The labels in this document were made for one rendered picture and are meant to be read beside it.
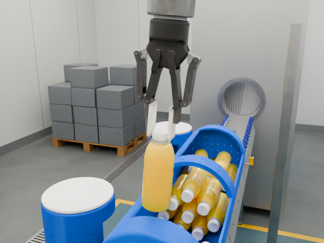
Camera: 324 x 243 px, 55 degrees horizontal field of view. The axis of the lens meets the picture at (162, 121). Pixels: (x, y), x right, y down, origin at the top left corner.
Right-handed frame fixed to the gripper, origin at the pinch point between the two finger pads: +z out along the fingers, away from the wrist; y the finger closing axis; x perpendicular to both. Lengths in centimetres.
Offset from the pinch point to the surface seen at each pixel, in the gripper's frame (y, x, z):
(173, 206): 3.4, -28.3, 38.4
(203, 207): -6.3, -28.4, 35.7
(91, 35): 330, -486, 20
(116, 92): 170, -296, 74
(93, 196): 37, -33, 47
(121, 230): 5.8, 5.2, 25.4
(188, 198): -1.3, -28.1, 33.8
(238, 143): -11, -75, 29
